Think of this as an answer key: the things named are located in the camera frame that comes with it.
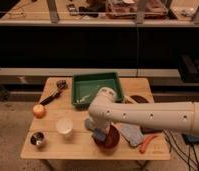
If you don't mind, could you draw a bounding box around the blue sponge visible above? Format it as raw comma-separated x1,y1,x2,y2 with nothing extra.
92,129,106,141

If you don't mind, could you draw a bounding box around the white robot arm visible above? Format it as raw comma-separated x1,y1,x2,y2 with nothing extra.
88,87,199,136

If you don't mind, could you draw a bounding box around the red bowl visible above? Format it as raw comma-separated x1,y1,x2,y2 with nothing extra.
94,125,120,149

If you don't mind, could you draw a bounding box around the green plastic tray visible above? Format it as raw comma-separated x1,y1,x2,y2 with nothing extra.
71,72,124,109

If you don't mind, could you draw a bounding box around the banana piece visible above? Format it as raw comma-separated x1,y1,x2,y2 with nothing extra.
124,96,135,104

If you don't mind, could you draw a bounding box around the dark brown plate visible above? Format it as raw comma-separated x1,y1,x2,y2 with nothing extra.
129,95,148,104

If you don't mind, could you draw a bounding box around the white plastic cup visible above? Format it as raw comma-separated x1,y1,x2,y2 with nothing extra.
56,117,73,137

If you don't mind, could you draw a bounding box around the grey blue cloth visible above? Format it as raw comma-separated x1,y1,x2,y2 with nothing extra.
118,123,143,147

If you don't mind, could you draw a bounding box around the wooden folding table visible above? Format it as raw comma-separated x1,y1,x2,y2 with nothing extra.
21,77,170,160

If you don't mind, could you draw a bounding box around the orange fruit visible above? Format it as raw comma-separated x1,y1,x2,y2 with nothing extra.
32,104,46,119

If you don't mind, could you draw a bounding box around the orange carrot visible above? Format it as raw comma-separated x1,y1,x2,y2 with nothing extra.
139,135,157,154

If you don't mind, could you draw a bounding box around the small metal cup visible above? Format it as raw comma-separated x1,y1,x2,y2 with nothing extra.
30,132,46,148

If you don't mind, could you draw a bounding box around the black box on shelf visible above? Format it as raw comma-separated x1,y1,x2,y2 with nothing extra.
178,55,199,83

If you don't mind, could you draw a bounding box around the black handled scoop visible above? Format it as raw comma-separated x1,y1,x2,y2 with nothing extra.
40,80,67,106

